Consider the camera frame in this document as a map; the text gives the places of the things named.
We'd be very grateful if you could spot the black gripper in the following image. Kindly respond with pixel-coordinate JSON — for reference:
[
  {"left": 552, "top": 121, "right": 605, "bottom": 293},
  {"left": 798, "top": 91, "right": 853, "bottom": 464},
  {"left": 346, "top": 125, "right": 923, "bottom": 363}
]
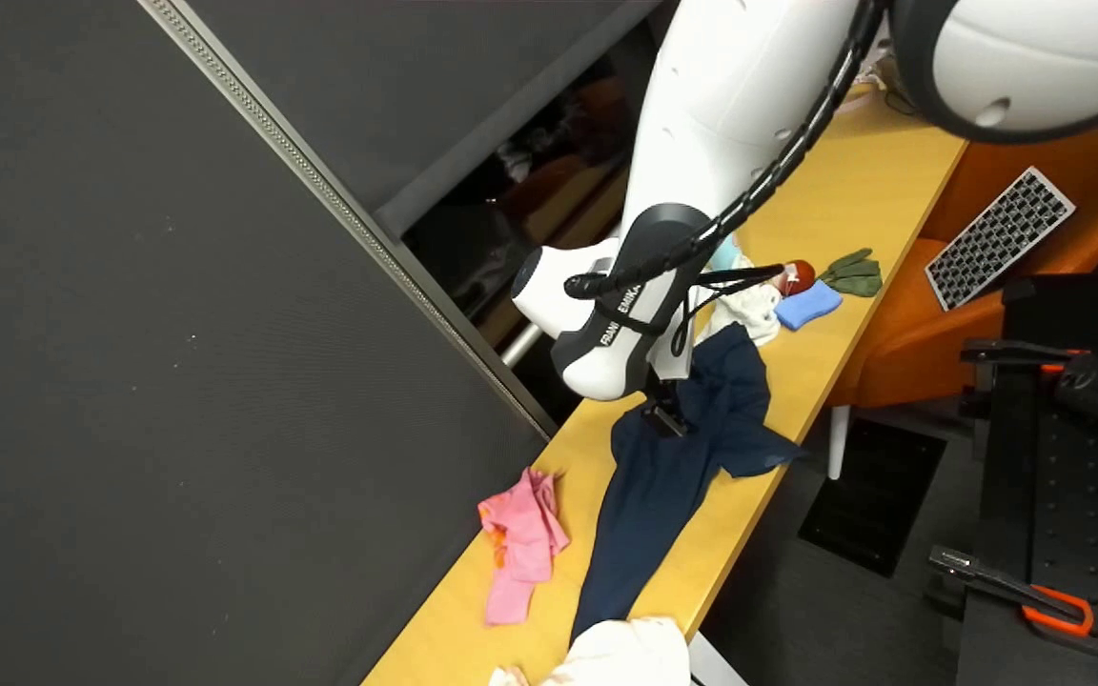
[{"left": 642, "top": 379, "right": 701, "bottom": 444}]

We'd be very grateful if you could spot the green cloth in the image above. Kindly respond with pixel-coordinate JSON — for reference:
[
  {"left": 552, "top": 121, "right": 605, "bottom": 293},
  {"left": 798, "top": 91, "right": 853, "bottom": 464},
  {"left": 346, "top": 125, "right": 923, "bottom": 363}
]
[{"left": 821, "top": 243, "right": 888, "bottom": 300}]

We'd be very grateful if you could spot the white table leg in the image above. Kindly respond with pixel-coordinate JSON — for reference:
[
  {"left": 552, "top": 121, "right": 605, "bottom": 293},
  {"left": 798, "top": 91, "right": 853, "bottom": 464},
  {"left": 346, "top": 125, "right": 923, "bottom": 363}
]
[{"left": 685, "top": 629, "right": 747, "bottom": 686}]

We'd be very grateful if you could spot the dark blue cloth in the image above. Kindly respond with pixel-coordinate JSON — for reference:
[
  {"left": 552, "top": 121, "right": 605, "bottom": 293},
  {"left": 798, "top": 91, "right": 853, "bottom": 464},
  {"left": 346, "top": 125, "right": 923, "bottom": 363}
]
[{"left": 567, "top": 321, "right": 810, "bottom": 641}]

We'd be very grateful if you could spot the orange chair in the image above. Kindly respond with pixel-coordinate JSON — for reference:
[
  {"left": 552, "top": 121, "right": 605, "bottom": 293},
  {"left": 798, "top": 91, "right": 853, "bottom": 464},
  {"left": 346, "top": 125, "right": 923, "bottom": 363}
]
[{"left": 827, "top": 109, "right": 1098, "bottom": 413}]

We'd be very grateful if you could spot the white cloth with pink stripes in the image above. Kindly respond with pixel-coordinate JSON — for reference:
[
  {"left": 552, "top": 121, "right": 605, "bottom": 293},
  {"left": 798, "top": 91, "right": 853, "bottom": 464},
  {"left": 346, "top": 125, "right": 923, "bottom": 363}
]
[{"left": 484, "top": 615, "right": 695, "bottom": 686}]

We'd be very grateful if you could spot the grey window frame post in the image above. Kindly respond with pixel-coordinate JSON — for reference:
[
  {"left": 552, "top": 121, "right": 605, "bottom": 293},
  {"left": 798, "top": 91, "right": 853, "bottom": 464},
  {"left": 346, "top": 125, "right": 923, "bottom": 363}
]
[{"left": 137, "top": 0, "right": 560, "bottom": 444}]

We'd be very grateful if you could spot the light blue sponge cloth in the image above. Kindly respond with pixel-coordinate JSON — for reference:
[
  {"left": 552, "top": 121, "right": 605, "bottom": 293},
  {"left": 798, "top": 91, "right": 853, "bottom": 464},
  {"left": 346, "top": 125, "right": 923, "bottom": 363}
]
[{"left": 769, "top": 278, "right": 845, "bottom": 335}]

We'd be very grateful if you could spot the black perforated workbench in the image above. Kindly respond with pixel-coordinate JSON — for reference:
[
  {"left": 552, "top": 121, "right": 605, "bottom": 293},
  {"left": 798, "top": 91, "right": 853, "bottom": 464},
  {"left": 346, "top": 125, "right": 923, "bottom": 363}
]
[{"left": 952, "top": 272, "right": 1098, "bottom": 686}]

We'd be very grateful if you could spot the orange handled clamp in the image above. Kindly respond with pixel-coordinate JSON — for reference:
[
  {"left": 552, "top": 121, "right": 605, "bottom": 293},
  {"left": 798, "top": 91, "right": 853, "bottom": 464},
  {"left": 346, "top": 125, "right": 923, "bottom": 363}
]
[{"left": 925, "top": 546, "right": 1098, "bottom": 643}]

